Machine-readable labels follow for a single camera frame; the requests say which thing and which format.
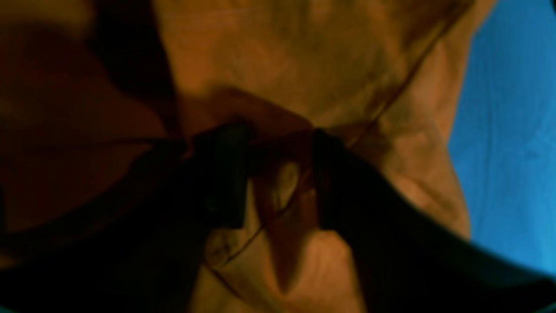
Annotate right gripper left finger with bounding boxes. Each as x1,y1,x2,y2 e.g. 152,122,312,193
1,124,252,313

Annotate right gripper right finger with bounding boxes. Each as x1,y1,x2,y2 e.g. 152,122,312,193
312,130,556,313

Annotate orange t-shirt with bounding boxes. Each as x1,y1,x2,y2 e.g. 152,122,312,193
1,0,495,313

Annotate blue table cloth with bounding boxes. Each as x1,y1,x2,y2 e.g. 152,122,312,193
450,0,556,275

